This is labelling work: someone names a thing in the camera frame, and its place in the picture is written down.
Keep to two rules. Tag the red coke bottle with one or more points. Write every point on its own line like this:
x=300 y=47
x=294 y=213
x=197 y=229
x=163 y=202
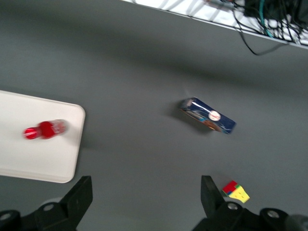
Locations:
x=45 y=130

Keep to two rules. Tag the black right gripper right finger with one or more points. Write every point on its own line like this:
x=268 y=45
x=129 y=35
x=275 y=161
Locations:
x=214 y=207

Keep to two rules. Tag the navy blue snack box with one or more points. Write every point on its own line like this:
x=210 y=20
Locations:
x=208 y=115

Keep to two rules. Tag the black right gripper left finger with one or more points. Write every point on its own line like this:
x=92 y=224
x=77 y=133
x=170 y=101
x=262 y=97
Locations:
x=69 y=209

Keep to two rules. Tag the pale pink plastic tray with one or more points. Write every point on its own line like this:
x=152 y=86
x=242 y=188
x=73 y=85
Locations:
x=41 y=158

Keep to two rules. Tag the colourful puzzle cube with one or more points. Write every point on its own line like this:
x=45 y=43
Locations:
x=237 y=192

